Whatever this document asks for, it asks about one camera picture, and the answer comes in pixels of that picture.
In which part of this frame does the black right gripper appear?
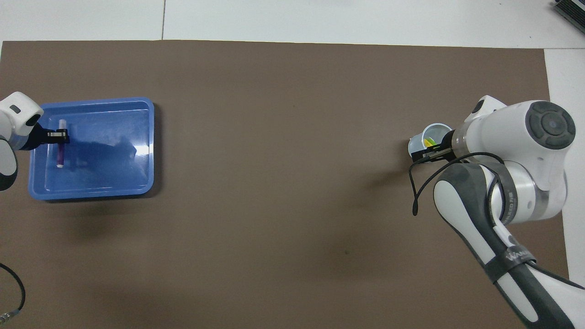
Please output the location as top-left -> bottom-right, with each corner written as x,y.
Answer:
411,130 -> 454,163

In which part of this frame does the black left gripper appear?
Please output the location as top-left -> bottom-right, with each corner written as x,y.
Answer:
21,124 -> 69,151

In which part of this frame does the purple pen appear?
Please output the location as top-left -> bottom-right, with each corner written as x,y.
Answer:
56,120 -> 68,169

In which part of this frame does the blue plastic tray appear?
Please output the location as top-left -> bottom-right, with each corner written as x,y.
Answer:
28,97 -> 155,201

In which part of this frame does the clear plastic cup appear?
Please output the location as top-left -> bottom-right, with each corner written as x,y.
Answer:
408,122 -> 453,156

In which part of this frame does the brown table mat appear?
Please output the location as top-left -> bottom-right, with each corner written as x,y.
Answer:
0,40 -> 569,329

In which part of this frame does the grey metal device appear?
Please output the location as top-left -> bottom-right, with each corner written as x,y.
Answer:
554,0 -> 585,34

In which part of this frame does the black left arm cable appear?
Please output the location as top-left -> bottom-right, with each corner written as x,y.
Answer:
0,263 -> 26,323

